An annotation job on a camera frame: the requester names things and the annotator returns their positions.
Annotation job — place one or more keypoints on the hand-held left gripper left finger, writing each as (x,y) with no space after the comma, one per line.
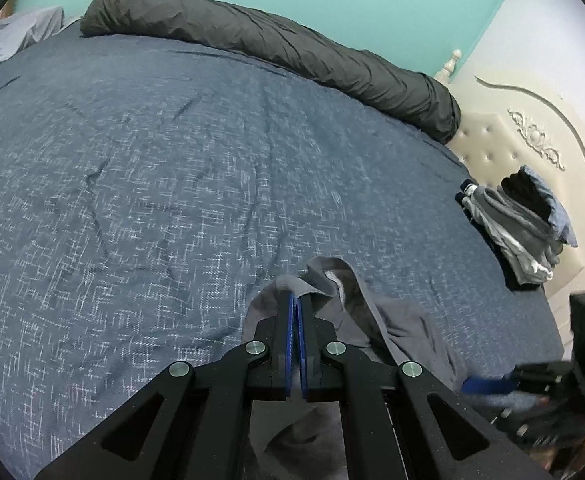
(290,322)

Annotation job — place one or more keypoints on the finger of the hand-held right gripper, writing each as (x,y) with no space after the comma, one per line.
(487,386)

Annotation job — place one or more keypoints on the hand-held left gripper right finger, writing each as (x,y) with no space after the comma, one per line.
(303,322)

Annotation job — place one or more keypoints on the grey garment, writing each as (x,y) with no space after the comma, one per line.
(402,330)

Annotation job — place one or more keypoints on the stack of folded clothes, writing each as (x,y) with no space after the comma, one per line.
(512,230)

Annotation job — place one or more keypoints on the cream carved headboard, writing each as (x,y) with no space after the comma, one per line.
(517,110)

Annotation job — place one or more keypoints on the dark grey rolled duvet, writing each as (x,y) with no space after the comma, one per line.
(272,35)

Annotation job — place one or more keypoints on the light blue pillow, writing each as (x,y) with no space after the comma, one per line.
(17,35)

